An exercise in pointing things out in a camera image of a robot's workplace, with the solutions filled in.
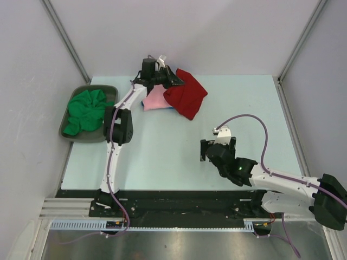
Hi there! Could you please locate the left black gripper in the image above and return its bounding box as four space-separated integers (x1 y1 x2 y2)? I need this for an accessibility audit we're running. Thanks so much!
151 65 184 90

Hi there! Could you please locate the red t shirt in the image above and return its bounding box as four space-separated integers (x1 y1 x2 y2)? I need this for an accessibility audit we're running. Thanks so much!
163 69 208 120

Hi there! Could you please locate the grey plastic tray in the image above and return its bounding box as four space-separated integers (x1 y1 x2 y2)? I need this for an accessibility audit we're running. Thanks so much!
59 84 118 143

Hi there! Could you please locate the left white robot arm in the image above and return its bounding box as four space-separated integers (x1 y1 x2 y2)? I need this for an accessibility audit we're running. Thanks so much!
95 55 184 217

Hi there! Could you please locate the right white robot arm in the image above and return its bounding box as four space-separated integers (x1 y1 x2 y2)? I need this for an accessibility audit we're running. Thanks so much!
200 137 346 231

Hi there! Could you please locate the pink folded t shirt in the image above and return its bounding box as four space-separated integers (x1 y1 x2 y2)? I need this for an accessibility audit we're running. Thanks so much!
142 84 171 111

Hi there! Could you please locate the blue folded t shirt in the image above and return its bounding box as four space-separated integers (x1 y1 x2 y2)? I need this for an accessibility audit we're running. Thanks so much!
142 100 174 111

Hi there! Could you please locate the green t shirt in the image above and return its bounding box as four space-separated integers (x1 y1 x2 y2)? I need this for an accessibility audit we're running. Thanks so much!
63 89 114 136

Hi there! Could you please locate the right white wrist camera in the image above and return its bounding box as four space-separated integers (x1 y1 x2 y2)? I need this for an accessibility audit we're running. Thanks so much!
213 126 232 145

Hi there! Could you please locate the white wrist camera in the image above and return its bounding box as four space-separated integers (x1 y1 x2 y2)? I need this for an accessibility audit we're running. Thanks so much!
157 55 166 70
213 126 232 145

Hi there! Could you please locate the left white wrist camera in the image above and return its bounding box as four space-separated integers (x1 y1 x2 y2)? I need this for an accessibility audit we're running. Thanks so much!
157 55 166 70

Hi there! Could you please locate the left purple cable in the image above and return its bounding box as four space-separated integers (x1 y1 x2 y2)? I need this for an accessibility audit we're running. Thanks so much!
58 55 152 244

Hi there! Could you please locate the purple cable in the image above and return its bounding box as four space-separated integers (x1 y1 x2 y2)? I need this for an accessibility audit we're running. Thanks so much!
58 55 152 244
214 115 347 258

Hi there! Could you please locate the right aluminium side rail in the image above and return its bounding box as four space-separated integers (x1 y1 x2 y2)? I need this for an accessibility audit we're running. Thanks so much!
273 77 311 177

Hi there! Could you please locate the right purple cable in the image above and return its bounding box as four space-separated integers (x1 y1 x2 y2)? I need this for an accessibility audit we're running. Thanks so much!
214 115 347 258

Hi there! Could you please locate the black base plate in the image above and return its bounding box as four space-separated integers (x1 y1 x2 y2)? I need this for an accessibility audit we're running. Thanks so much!
56 190 279 233

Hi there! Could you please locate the left aluminium frame post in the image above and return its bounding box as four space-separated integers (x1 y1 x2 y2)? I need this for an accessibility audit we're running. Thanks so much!
40 0 91 84

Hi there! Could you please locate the aluminium frame post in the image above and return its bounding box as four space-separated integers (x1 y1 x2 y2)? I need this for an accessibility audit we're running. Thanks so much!
277 0 330 84
40 0 91 84

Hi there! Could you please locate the white slotted cable duct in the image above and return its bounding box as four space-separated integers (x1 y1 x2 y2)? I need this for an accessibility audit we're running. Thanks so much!
50 219 272 233

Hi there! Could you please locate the right aluminium frame post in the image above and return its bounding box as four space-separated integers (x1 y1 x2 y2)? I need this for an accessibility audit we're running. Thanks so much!
277 0 330 84

